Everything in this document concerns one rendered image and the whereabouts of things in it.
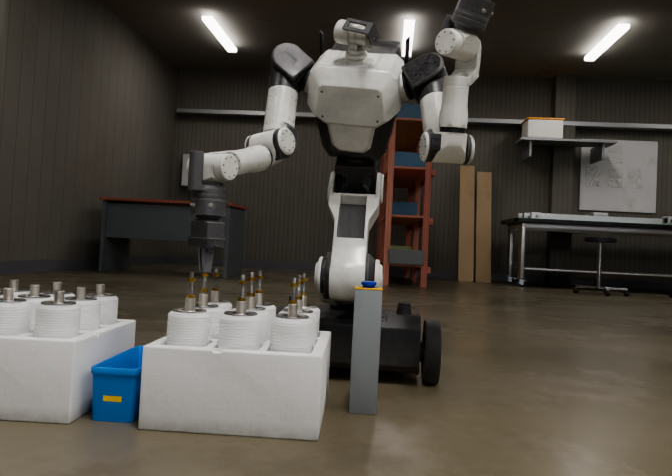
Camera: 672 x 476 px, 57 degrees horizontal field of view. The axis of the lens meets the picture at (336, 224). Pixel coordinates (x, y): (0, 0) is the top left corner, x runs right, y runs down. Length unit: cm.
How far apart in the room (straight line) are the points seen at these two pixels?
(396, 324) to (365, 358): 36
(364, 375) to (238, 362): 37
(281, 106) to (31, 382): 95
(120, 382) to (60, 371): 13
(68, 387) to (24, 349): 13
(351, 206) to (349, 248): 18
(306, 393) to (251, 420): 13
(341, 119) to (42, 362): 100
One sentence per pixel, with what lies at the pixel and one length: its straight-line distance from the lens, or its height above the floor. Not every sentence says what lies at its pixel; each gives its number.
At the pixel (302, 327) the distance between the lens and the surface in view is 137.
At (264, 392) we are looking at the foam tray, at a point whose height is 10.
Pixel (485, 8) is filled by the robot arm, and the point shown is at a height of 101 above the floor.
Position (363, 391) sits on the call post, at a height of 6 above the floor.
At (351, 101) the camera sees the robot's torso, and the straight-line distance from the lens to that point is 178.
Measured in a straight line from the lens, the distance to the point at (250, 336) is 139.
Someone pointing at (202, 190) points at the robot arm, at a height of 53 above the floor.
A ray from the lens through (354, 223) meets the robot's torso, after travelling 192.
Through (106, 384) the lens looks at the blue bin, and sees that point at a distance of 150.
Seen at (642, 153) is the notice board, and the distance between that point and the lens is 1018.
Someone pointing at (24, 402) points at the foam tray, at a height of 4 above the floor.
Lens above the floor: 42
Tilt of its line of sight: 2 degrees up
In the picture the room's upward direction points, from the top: 3 degrees clockwise
